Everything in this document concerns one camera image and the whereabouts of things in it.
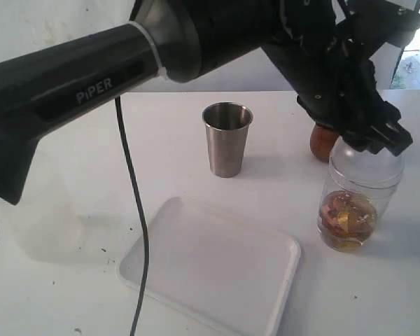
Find translucent plastic container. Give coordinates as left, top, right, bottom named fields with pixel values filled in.
left=15, top=174, right=82, bottom=262

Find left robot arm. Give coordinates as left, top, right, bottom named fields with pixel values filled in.
left=0, top=1, right=420, bottom=204

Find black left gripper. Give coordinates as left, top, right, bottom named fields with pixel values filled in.
left=262, top=1, right=420, bottom=156

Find white plastic tray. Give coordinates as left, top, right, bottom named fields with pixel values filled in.
left=117, top=197, right=301, bottom=335

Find clear shaker cup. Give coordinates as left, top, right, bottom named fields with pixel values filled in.
left=317, top=174, right=401, bottom=252

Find brown wooden cup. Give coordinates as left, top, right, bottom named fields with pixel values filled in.
left=309, top=124, right=339, bottom=163

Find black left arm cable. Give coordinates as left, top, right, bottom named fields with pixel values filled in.
left=114, top=96, right=150, bottom=336

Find chocolate pieces and gold coins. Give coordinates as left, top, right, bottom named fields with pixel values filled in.
left=318, top=190, right=378, bottom=252

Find stainless steel cup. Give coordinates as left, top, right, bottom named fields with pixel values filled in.
left=202, top=101, right=253, bottom=178

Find clear shaker lid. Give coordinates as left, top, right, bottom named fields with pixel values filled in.
left=328, top=137, right=404, bottom=189

